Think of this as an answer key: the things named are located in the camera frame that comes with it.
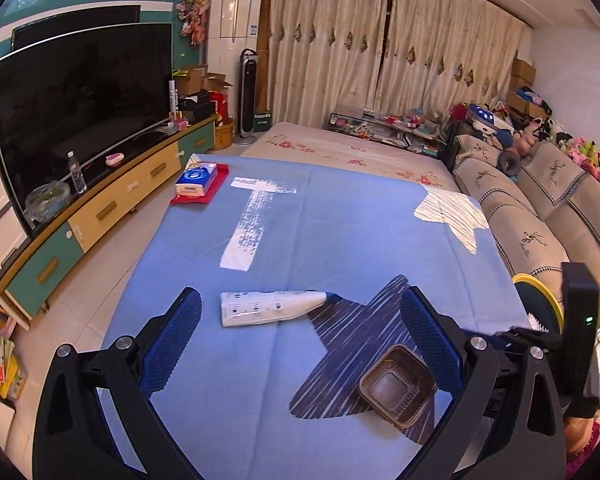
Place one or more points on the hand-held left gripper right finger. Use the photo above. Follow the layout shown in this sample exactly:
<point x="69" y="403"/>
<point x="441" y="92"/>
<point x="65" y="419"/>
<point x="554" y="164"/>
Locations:
<point x="430" y="340"/>

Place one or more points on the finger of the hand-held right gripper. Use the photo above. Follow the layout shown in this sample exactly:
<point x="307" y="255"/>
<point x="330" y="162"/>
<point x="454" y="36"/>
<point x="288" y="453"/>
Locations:
<point x="530" y="337"/>

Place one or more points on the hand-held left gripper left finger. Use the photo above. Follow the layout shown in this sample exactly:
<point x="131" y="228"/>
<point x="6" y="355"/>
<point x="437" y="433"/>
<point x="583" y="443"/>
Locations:
<point x="172" y="345"/>

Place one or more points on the white toothed plastic piece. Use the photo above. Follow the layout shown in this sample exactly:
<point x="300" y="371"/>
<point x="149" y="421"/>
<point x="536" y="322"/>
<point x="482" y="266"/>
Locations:
<point x="539" y="324"/>

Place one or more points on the yellow rimmed green bin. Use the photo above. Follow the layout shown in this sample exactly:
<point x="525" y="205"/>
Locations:
<point x="535" y="300"/>

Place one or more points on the white squeezed tube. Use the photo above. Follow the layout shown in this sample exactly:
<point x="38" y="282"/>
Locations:
<point x="260" y="307"/>

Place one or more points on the person's right forearm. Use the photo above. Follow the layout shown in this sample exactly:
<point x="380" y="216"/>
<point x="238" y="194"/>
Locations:
<point x="577" y="432"/>

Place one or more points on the brown plastic tray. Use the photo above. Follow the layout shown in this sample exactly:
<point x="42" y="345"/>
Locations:
<point x="395" y="390"/>

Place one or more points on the beige covered sofa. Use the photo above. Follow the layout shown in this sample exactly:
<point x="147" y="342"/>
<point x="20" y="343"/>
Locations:
<point x="520" y="220"/>

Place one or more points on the blue tablecloth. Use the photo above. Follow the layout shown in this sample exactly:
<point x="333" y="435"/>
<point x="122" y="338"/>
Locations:
<point x="330" y="235"/>

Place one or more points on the green yellow television cabinet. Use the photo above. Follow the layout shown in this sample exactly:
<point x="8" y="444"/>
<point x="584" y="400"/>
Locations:
<point x="115" y="200"/>

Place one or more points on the blue white tissue pack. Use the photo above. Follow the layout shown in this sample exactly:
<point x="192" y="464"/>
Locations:
<point x="196" y="177"/>

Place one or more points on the pile of books and packets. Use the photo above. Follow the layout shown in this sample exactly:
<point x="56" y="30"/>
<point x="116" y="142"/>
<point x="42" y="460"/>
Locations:
<point x="0" y="350"/>

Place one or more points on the red flat tray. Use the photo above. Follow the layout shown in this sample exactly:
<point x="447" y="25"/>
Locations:
<point x="219" y="175"/>

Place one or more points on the grey neck pillow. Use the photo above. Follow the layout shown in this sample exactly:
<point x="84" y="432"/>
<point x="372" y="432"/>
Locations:
<point x="507" y="161"/>

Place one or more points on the glass bowl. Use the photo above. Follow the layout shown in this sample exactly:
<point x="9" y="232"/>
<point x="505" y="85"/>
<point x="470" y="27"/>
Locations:
<point x="47" y="202"/>

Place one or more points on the pile of plush toys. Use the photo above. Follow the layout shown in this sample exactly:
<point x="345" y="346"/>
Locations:
<point x="590" y="155"/>

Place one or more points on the pink white small toy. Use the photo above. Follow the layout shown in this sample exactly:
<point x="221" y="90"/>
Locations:
<point x="115" y="159"/>

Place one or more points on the clear water bottle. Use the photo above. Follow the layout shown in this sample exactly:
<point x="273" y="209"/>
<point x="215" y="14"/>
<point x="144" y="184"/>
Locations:
<point x="77" y="175"/>

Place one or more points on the pink plush bear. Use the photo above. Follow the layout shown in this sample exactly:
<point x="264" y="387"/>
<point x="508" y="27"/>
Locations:
<point x="527" y="137"/>

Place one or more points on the yellow wicker basket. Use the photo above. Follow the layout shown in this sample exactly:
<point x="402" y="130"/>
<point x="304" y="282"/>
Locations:
<point x="224" y="136"/>

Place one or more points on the cluttered low glass table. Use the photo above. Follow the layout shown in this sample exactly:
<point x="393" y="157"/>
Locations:
<point x="385" y="127"/>

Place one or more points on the beige floral mat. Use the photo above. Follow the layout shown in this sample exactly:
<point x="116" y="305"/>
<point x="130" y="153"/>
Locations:
<point x="330" y="145"/>

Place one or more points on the blue star pillow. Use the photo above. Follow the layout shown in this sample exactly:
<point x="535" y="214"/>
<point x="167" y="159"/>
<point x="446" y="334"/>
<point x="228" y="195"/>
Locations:
<point x="482" y="114"/>

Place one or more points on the small green box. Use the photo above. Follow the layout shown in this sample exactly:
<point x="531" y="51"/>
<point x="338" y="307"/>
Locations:
<point x="263" y="121"/>

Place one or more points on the white tall carton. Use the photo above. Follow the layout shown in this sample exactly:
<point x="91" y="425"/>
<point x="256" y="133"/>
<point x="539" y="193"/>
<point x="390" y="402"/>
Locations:
<point x="174" y="100"/>

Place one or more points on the large black television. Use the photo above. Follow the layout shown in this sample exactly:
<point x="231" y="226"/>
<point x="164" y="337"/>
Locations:
<point x="80" y="110"/>

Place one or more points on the stacked cardboard boxes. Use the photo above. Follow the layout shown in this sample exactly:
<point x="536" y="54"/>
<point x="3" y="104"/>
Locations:
<point x="522" y="85"/>

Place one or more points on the open cardboard boxes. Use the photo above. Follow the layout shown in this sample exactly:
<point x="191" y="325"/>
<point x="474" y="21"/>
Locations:
<point x="200" y="90"/>

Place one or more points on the black tower fan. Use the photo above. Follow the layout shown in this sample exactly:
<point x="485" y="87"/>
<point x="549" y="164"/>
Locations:
<point x="248" y="95"/>

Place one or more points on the cream patterned curtains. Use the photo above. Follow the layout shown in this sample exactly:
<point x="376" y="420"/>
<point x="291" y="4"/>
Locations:
<point x="330" y="60"/>

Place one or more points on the brown tall board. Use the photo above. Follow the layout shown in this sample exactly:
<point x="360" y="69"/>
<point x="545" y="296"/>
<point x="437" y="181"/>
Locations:
<point x="265" y="35"/>

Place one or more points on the white standing air conditioner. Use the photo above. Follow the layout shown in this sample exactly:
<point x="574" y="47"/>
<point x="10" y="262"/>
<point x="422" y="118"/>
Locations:
<point x="230" y="20"/>

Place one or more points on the artificial flower decoration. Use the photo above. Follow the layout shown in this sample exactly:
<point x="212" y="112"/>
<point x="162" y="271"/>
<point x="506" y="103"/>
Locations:
<point x="192" y="15"/>

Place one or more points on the black wall screen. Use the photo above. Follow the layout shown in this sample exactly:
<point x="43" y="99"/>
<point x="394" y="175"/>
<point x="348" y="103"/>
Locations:
<point x="80" y="22"/>

